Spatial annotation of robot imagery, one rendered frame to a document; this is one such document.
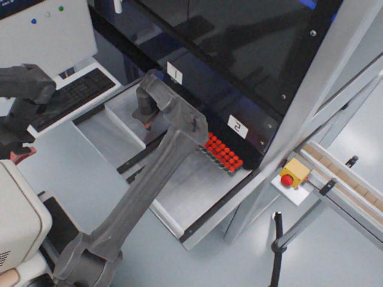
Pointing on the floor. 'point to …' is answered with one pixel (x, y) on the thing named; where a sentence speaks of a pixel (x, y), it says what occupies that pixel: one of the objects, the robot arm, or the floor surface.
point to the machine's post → (309, 97)
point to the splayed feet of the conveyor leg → (277, 249)
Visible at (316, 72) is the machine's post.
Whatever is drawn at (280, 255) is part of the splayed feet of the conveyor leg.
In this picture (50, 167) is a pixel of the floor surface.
